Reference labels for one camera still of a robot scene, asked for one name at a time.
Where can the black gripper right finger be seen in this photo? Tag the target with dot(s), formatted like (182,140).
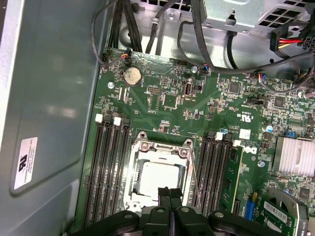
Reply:
(189,221)

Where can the CPU socket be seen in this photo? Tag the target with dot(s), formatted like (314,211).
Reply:
(134,172)

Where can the black open PC case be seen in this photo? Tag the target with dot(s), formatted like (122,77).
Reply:
(49,73)

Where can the silver CPU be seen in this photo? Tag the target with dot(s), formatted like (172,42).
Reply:
(152,179)

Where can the white label sticker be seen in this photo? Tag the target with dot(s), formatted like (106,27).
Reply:
(25,162)

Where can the green motherboard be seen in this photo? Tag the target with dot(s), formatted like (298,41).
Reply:
(211,83)

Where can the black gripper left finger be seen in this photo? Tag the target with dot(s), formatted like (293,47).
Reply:
(157,221)

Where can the black RAM slot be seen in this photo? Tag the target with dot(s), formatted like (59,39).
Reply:
(93,172)
(122,172)
(213,169)
(112,172)
(204,169)
(103,172)
(221,169)

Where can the blue expansion slot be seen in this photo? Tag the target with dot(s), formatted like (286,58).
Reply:
(251,209)

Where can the black graphics card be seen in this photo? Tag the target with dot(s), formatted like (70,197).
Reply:
(278,211)

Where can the green RAM stick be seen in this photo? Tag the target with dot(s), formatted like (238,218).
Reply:
(231,177)

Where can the internal USB port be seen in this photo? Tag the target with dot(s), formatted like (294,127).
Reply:
(188,89)

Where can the coin battery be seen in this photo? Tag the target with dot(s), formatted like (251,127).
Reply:
(132,76)

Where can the metal drive cage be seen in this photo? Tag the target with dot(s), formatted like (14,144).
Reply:
(221,14)

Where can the silver chipset heat sink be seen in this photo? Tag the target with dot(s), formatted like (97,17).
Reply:
(292,157)

